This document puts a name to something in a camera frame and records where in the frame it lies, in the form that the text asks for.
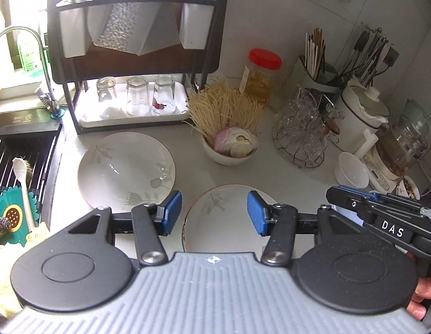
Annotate bowl with onion and noodles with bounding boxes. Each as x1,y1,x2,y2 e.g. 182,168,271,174
201,136,257,166

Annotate white rack drip tray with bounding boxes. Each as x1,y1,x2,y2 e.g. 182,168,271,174
75,79,189,128

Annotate hanging utensil set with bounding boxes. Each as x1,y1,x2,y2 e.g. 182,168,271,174
335,24,394,87

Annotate black dish rack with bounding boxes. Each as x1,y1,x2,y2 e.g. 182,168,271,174
47,0,227,131

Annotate white electric cooker pot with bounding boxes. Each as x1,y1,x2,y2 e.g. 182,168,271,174
334,79,390,153

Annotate dry noodle bundle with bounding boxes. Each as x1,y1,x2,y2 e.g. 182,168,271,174
187,77,265,146

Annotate white ceramic bowl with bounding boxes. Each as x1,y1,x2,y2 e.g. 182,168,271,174
334,152,369,189

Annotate glass health kettle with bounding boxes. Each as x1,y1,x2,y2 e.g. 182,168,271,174
361,115,428,194

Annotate sink drain rack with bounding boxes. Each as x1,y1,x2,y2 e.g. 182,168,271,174
0,121,65,225

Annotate white cutlery caddy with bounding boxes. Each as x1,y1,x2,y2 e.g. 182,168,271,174
179,0,216,50

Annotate wire glass rack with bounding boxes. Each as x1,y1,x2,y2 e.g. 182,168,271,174
272,87,344,169

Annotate sliced red onion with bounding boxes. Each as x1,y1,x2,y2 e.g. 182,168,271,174
214,127,258,157

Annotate white spoon in sink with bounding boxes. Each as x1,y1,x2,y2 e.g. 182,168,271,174
13,157,35,232

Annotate upturned glass left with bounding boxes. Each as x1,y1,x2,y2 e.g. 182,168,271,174
96,76,121,119

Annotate upturned glass middle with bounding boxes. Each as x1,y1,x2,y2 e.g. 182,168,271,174
125,76,151,117

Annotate wall power socket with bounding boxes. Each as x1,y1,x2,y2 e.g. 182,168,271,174
384,46,400,68

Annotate person's right hand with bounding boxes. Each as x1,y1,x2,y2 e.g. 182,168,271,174
406,277,431,320

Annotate patterned cup with tea leaves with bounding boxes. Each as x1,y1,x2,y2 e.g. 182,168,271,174
395,176,421,201

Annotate large white leaf bowl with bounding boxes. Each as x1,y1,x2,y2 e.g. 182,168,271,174
77,132,176,213

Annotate green chopstick holder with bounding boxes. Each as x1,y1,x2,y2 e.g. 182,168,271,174
289,55,339,94

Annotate small white leaf plate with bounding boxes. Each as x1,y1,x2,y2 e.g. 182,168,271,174
181,184,269,258

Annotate kitchen faucet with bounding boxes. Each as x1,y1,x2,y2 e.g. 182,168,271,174
0,26,65,120

